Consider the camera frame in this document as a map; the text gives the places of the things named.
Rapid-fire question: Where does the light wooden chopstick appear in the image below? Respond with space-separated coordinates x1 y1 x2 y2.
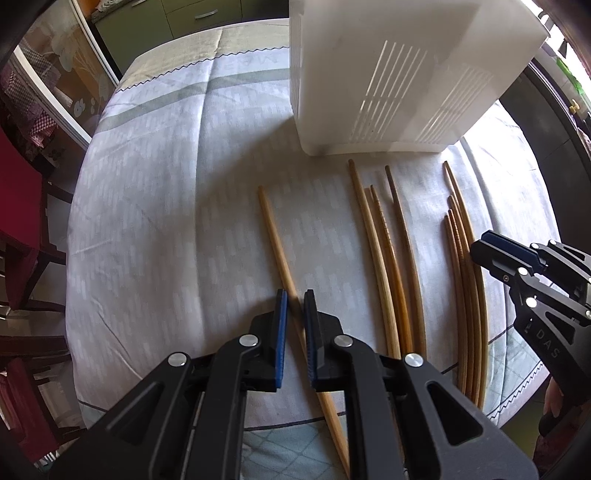
257 185 352 468

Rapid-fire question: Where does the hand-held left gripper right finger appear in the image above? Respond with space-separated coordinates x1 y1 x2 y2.
303 289 539 480

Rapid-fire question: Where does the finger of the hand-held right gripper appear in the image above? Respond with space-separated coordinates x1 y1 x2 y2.
470 231 591 326
530 239 591 302

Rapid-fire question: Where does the person's right hand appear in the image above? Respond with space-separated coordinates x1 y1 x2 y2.
544 377 565 418

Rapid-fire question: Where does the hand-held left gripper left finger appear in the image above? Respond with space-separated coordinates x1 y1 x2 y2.
48 289 290 480

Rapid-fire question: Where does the sliding glass door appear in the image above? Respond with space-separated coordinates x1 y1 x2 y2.
11 0 122 149

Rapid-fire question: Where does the patterned grey green tablecloth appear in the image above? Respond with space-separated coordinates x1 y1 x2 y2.
67 18 557 480

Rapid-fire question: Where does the green base cabinet with drawers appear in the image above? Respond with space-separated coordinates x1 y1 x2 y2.
90 0 293 80

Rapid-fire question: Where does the green plastic item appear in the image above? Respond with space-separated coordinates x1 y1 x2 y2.
556 56 583 94

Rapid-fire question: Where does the bunch of brown chopsticks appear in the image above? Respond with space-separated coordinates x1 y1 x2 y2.
347 159 490 411

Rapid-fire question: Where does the dark base cabinet under sink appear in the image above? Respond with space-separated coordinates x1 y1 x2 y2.
499 46 591 259

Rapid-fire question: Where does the white plastic utensil holder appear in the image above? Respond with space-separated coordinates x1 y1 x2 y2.
288 0 551 157

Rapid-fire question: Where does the red cushioned wooden chair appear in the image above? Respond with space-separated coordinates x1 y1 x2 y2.
0 124 75 315
0 336 89 468

